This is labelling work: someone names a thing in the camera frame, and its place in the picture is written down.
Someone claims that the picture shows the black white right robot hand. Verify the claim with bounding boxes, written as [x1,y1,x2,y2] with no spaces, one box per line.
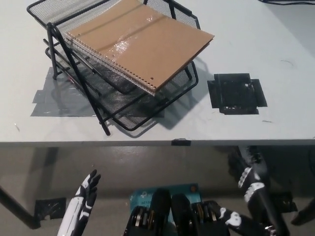
[220,146,291,236]

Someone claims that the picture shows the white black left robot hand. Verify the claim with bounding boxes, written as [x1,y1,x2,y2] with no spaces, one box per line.
[57,169,102,236]

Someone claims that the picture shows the brown spiral notebook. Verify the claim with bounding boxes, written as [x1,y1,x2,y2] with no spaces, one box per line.
[64,1,215,95]

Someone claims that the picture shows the black robot torso blocks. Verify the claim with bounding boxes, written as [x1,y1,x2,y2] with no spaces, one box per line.
[123,188,231,236]

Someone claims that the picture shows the black mesh two-tier file tray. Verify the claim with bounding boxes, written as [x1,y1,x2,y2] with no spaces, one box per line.
[26,0,199,138]

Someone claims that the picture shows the black floor tape patch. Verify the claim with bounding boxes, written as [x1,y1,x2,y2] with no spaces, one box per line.
[34,198,67,221]
[268,191,298,212]

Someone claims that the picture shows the black table leg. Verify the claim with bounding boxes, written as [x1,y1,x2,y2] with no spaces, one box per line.
[291,198,315,226]
[0,185,41,229]

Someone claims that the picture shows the teal cardboard box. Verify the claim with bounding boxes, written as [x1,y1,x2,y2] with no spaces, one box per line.
[129,183,201,222]

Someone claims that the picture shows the grey tape patch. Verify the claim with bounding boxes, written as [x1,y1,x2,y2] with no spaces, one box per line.
[30,66,166,117]

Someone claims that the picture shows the black tape square patch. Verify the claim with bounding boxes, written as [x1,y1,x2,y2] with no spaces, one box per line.
[207,73,268,116]

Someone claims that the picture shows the black cable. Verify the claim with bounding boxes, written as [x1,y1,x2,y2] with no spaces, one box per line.
[257,0,315,5]

